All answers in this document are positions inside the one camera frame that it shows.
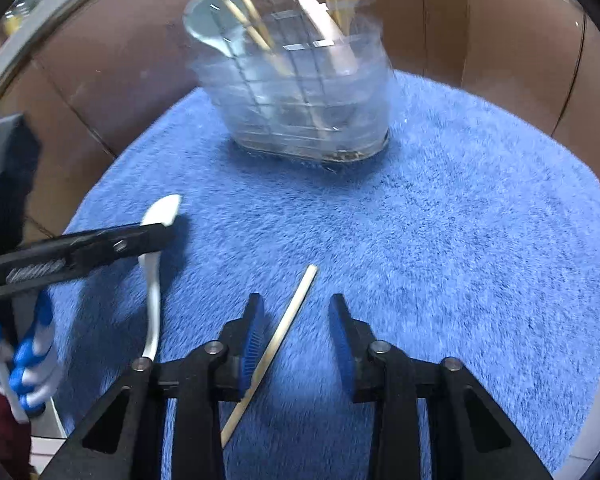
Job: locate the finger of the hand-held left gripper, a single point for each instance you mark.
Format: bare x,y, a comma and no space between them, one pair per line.
105,250

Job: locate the clear plastic utensil holder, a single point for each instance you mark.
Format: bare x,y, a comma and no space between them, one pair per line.
305,120

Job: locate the person's left forearm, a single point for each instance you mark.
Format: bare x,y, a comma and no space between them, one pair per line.
0,435

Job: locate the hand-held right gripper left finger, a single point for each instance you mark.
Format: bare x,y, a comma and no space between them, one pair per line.
252,355

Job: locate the blue fluffy mat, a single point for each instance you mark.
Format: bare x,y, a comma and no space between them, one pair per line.
455,260

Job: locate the blue-grey spoon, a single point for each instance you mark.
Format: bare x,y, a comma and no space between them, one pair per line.
205,20

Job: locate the white spoon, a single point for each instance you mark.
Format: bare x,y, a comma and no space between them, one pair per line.
152,310

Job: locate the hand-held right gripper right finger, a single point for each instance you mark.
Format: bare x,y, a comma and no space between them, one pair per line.
342,355

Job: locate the person's left hand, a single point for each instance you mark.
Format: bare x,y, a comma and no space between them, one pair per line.
25,360

